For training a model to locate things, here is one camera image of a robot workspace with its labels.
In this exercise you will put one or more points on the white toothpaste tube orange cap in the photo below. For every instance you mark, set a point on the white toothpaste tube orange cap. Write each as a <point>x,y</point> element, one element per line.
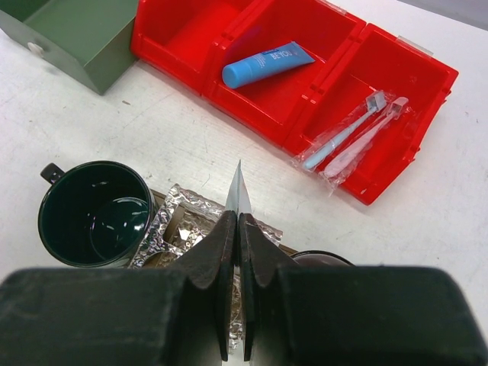
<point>237,199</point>

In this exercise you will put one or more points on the red compartment tray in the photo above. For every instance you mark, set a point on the red compartment tray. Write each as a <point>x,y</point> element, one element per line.
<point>193,41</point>

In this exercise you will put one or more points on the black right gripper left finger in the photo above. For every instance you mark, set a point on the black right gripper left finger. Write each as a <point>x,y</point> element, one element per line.
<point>176,315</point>

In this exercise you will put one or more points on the lilac mug black handle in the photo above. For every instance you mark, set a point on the lilac mug black handle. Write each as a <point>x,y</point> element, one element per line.
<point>318,257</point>

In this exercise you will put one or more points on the green plastic bin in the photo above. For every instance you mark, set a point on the green plastic bin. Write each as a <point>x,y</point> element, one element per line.
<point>87,40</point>

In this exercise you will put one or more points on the clear acrylic toothbrush holder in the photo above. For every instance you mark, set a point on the clear acrylic toothbrush holder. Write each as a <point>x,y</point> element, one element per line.
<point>236,326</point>

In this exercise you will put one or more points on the blue white toothpaste tube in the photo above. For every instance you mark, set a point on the blue white toothpaste tube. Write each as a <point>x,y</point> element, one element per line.
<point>265,64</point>

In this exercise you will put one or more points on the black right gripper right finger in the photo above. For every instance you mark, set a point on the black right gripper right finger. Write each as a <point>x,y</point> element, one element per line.
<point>350,315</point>

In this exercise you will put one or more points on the dark green mug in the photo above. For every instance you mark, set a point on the dark green mug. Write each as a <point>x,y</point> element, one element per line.
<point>94,215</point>

